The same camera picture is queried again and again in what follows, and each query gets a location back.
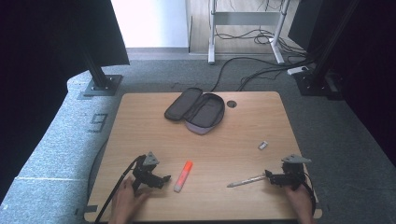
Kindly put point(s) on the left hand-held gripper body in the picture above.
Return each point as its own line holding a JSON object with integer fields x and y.
{"x": 147, "y": 166}

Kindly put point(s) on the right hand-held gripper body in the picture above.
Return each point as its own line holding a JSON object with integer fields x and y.
{"x": 294, "y": 172}

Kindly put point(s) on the silver pen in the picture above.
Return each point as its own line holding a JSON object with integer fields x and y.
{"x": 246, "y": 181}

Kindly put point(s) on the small white eraser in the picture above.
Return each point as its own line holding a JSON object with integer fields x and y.
{"x": 262, "y": 145}

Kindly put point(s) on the black pencil case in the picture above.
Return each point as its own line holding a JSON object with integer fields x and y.
{"x": 199, "y": 112}

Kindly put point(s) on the person's right hand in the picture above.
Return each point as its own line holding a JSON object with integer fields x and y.
{"x": 300, "y": 203}

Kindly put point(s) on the person's left hand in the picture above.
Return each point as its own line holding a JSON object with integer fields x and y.
{"x": 124, "y": 200}

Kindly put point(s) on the orange highlighter pen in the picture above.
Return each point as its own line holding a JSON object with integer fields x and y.
{"x": 183, "y": 176}

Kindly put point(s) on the white power strip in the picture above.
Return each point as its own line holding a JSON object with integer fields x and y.
{"x": 298, "y": 70}

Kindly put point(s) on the black curtain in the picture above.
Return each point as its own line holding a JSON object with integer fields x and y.
{"x": 46, "y": 46}
{"x": 367, "y": 62}

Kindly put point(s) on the black stand with base plate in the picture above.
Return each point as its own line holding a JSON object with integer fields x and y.
{"x": 101, "y": 82}
{"x": 317, "y": 79}

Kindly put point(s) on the white wall panel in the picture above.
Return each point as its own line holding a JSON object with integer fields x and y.
{"x": 152, "y": 21}

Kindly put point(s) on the white metal desk frame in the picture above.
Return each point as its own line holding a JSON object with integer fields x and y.
{"x": 246, "y": 18}

